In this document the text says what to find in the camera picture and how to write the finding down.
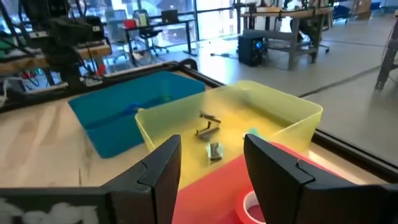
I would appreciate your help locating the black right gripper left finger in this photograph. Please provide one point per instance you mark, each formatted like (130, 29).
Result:
(149, 186)

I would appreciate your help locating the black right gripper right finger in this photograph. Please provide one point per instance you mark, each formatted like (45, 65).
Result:
(276, 180)

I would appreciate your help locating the red tape roll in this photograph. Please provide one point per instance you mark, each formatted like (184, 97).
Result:
(240, 208)

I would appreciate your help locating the teal stapler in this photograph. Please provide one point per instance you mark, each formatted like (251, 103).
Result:
(254, 131)

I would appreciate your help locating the black stapler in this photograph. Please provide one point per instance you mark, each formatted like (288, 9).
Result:
(207, 132)

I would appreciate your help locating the pink translucent plastic bin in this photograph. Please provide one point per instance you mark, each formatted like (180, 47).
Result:
(211, 193)

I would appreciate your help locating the blue plastic bin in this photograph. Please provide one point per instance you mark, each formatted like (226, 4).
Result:
(102, 137)

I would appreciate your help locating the yellow translucent plastic bin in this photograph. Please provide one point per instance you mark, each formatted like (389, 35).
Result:
(280, 109)

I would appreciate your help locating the black computer tower blue lights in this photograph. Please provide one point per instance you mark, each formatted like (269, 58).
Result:
(252, 51)

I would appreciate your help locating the grey-legged workbench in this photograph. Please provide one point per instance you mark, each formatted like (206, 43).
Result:
(292, 34)

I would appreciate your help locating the black office chair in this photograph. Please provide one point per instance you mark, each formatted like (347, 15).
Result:
(149, 34)

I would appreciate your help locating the black office desk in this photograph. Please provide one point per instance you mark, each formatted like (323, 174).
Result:
(158, 26)

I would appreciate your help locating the wooden background station table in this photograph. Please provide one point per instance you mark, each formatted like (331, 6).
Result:
(18, 60)

